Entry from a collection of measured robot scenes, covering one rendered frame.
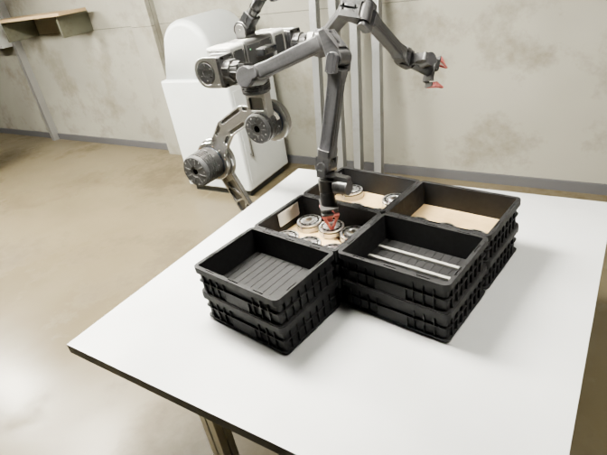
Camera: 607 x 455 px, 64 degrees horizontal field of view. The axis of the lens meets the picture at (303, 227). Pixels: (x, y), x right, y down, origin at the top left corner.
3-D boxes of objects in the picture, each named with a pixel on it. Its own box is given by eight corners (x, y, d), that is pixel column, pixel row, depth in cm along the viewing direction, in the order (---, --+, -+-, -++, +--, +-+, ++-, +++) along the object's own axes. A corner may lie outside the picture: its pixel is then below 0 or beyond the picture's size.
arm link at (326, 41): (343, 22, 164) (329, 21, 157) (355, 61, 167) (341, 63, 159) (249, 68, 191) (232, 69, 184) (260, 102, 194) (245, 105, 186)
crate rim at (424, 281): (336, 257, 164) (335, 252, 163) (383, 218, 183) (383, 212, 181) (448, 293, 139) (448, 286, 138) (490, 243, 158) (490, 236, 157)
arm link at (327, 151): (340, 49, 168) (324, 50, 160) (354, 51, 166) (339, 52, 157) (325, 167, 187) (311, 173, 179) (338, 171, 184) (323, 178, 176)
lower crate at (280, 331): (208, 317, 180) (200, 291, 174) (263, 274, 198) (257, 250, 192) (288, 358, 155) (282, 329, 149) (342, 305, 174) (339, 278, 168)
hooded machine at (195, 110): (293, 169, 472) (264, 2, 399) (256, 199, 426) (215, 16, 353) (231, 163, 510) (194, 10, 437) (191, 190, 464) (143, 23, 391)
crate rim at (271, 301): (193, 272, 170) (191, 265, 168) (253, 231, 188) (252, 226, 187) (276, 308, 145) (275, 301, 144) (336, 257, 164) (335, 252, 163)
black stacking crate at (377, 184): (305, 218, 212) (302, 194, 206) (345, 190, 230) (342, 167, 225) (385, 238, 187) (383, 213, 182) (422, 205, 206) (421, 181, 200)
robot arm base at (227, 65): (236, 82, 198) (228, 51, 192) (251, 82, 194) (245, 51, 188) (221, 88, 192) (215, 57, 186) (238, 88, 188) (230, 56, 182)
